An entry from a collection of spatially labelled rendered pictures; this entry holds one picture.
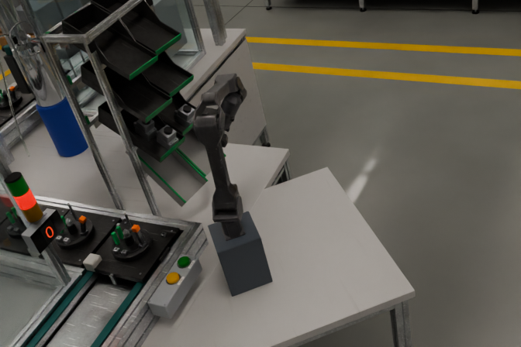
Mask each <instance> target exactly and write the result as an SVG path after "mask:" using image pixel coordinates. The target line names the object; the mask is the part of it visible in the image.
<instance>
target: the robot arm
mask: <svg viewBox="0 0 521 347"><path fill-rule="evenodd" d="M246 96H247V90H246V89H245V87H244V86H243V84H242V81H241V80H240V77H237V74H221V75H217V77H216V79H215V83H214V85H213V86H212V87H211V88H210V89H209V90H207V92H205V93H204V94H202V96H201V102H200V103H199V105H198V107H197V108H196V109H195V111H194V117H193V129H194V131H195V134H196V135H197V138H198V140H199V141H200V142H201V143H202V144H203V145H204V146H205V148H206V152H207V155H208V158H209V164H210V168H211V171H212V176H213V180H214V183H215V188H216V190H215V192H214V195H213V196H212V220H213V221H214V222H221V224H222V228H221V229H222V231H223V235H224V237H225V240H226V241H229V240H231V239H235V238H237V237H240V236H242V235H245V234H246V233H245V231H244V228H243V226H242V223H241V218H242V215H243V204H242V199H241V196H240V194H239V191H238V187H237V185H236V184H231V183H230V179H229V174H228V170H227V166H226V160H225V157H224V153H223V148H224V147H226V144H227V143H228V136H227V134H225V133H224V132H225V131H227V132H229V127H230V125H231V123H232V122H233V121H234V119H235V115H236V113H237V111H238V109H239V107H240V105H241V104H242V103H243V101H244V99H245V98H246ZM222 100H223V102H222V104H221V101H222ZM212 105H218V108H217V109H214V108H206V106H212Z"/></svg>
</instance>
